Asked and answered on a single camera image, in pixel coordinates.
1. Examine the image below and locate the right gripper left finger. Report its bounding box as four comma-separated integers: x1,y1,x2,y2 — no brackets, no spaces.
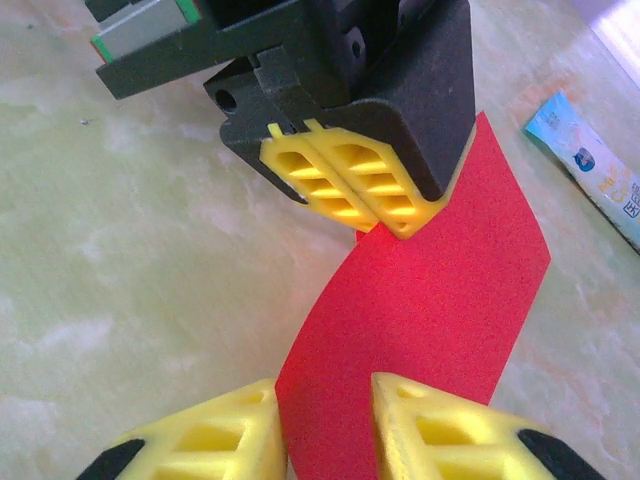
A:
74,377,289,480

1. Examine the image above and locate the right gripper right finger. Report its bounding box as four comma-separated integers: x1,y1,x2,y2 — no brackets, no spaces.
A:
370,370,606,480

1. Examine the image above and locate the blue wipes packet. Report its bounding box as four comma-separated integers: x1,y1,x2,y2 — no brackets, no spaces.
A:
521,89,640,256

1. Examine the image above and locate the red paper sheet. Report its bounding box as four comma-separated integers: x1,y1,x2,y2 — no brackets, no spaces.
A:
273,110,553,480

